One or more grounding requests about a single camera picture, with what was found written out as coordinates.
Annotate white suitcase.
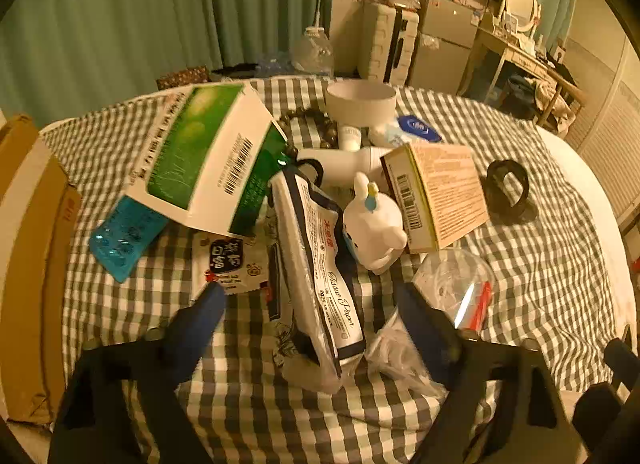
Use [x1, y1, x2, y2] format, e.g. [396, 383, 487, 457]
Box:
[357, 0, 421, 85]

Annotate clear bag with red item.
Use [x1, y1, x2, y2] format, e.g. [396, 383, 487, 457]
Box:
[412, 249, 493, 332]

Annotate wooden desk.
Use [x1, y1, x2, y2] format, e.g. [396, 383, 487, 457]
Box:
[460, 24, 583, 135]

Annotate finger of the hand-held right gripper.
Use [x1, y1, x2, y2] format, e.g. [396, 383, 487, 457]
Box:
[602, 324, 640, 392]

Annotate blue blister pack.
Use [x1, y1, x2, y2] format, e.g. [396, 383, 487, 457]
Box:
[89, 195, 168, 284]

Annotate grey mini fridge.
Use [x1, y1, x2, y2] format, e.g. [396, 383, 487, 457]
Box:
[407, 0, 483, 92]

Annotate crushed blue water bottle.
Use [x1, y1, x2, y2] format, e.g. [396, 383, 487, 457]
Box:
[257, 52, 296, 78]

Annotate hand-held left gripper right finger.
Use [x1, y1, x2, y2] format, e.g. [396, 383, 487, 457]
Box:
[395, 281, 581, 464]

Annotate beige paper box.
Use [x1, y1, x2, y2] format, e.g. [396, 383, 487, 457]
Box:
[380, 141, 491, 252]

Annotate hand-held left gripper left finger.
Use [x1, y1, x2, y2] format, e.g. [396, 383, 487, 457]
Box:
[47, 283, 228, 464]

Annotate brown cardboard box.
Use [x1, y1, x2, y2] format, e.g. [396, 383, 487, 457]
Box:
[0, 114, 83, 425]

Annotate clear water bottle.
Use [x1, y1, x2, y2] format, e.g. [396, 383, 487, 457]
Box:
[290, 27, 335, 79]

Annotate green and white carton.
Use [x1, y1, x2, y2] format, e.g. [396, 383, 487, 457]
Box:
[122, 83, 288, 237]

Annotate blue floral tissue pack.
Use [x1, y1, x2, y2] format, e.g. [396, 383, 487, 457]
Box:
[369, 114, 442, 145]

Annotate black and white sachet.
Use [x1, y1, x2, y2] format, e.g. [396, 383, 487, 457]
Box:
[191, 230, 268, 302]

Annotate white navy tissue pack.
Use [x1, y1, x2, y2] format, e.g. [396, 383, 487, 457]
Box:
[267, 164, 368, 395]

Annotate patterned bag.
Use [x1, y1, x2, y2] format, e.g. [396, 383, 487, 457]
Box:
[156, 66, 210, 91]

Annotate clear plastic bag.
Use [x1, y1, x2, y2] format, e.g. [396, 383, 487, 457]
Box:
[365, 309, 451, 395]

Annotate white oval mirror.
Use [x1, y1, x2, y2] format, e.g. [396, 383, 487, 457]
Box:
[502, 0, 543, 38]

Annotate brown bead bracelet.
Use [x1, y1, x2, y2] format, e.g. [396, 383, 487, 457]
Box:
[277, 108, 341, 150]

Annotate white round container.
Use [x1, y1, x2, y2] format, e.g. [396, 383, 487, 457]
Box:
[325, 80, 397, 127]

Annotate dark clothes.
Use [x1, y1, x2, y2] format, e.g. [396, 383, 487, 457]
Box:
[220, 63, 261, 81]

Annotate white tube bottle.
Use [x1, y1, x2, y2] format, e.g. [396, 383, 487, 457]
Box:
[295, 145, 396, 185]

